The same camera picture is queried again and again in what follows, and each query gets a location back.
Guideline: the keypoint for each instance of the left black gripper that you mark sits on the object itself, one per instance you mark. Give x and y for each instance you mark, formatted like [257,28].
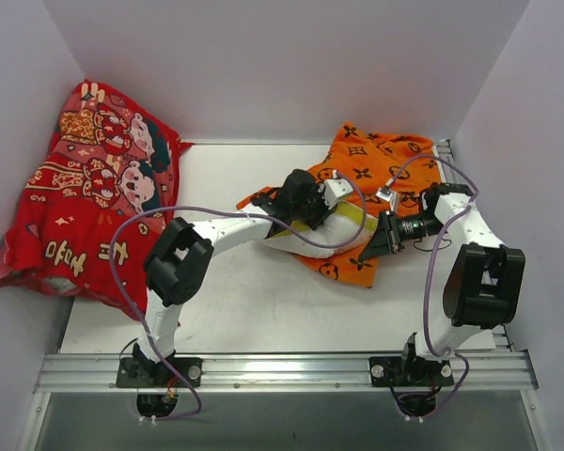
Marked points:
[318,207]

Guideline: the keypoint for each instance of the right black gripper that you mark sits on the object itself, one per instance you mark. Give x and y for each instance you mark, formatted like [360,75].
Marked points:
[390,233]

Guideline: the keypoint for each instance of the cream textured pillow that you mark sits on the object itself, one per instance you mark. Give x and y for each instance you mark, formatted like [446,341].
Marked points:
[344,230]

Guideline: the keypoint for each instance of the orange black patterned pillowcase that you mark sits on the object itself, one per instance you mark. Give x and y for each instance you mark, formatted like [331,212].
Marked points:
[370,160]

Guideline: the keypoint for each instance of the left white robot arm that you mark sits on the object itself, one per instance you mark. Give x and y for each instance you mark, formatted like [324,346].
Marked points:
[177,264]

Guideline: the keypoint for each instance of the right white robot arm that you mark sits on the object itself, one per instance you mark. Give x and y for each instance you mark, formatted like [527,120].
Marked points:
[482,289]

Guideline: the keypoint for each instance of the red cartoon patterned pillow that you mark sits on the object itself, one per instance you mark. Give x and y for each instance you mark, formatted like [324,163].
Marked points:
[93,209]

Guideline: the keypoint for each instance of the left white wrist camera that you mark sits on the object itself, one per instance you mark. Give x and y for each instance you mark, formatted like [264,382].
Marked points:
[336,189]

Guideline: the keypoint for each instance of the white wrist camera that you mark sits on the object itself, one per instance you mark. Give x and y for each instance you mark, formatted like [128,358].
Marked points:
[388,195]
[336,189]

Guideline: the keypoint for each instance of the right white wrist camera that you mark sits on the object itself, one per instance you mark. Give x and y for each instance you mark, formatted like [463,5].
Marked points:
[388,195]

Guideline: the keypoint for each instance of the aluminium side rail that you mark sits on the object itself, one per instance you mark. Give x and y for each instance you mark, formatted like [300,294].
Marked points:
[443,150]

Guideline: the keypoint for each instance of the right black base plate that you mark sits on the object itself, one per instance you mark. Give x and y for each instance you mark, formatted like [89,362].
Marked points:
[385,371]

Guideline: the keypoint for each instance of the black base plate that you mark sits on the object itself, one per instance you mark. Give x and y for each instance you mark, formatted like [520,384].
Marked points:
[132,373]
[385,371]

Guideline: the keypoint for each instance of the aluminium front rail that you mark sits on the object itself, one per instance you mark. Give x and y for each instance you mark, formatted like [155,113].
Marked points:
[314,372]

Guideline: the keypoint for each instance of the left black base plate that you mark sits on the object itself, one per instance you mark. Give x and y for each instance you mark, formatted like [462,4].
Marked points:
[132,373]

